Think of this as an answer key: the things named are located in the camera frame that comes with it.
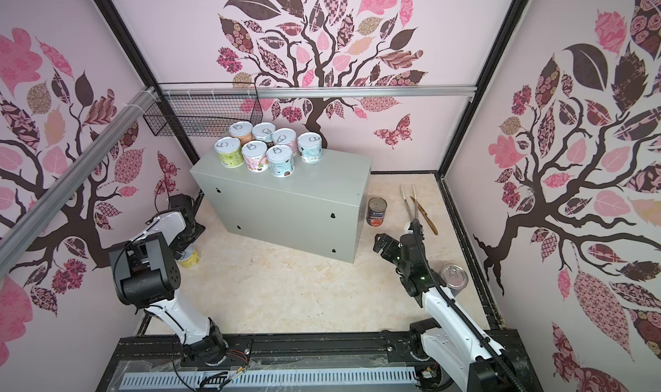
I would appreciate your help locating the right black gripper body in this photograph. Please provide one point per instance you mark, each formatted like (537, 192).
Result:
(394, 253)

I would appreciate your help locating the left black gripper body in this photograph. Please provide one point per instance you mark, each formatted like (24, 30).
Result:
(186, 236)

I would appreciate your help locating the green label can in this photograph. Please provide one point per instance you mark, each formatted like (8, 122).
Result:
(228, 150)

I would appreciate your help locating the pink label can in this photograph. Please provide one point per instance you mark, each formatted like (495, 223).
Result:
(255, 156)
(286, 137)

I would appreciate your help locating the orange label can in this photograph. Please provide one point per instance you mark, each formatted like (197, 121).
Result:
(242, 130)

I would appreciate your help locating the teal label coconut can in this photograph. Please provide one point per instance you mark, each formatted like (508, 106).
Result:
(264, 132)

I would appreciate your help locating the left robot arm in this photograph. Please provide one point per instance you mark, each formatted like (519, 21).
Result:
(146, 275)

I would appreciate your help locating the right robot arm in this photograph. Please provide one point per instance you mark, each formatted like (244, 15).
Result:
(466, 355)

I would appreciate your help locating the yellow label can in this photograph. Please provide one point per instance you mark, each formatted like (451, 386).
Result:
(189, 258)

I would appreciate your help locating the metal tongs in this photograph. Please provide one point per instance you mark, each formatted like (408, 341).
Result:
(410, 199)

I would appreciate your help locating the blue label tin can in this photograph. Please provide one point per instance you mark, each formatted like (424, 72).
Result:
(455, 278)

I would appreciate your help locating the red tomato can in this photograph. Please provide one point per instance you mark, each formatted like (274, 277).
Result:
(376, 212)

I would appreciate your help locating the grey metal cabinet box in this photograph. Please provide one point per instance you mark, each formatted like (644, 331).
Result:
(319, 209)

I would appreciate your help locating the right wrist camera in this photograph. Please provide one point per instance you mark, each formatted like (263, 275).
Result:
(416, 230)

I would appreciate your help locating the wooden handled knife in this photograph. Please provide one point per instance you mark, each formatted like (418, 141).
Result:
(425, 216)

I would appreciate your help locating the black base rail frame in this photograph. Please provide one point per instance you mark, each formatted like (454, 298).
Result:
(287, 351)

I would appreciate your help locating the white slotted cable duct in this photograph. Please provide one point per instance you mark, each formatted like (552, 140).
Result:
(270, 380)

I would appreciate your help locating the black wire mesh basket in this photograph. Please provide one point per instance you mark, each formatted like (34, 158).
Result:
(202, 111)

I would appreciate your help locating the left aluminium rail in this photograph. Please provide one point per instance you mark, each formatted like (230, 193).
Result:
(21, 236)

